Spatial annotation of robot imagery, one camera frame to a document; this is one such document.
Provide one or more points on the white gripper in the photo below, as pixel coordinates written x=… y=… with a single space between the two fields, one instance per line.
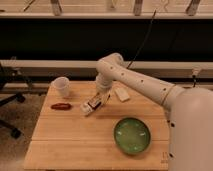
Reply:
x=103 y=86

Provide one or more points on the dark brown eraser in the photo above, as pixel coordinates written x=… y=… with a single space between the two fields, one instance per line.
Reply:
x=96 y=101

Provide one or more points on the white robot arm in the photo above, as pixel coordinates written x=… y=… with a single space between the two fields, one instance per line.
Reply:
x=190 y=112

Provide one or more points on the white sponge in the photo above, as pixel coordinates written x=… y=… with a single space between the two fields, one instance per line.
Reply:
x=122 y=94

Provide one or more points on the white plastic bottle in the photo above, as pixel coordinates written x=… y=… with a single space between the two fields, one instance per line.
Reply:
x=87 y=110

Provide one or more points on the white plastic cup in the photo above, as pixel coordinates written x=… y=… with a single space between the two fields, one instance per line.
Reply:
x=62 y=85

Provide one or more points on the red chili pepper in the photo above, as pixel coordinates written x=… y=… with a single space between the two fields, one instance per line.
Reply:
x=61 y=106

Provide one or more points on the green bowl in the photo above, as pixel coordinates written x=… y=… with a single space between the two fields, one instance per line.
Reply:
x=132 y=136

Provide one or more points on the black office chair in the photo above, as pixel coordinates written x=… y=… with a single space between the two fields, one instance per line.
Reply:
x=14 y=132

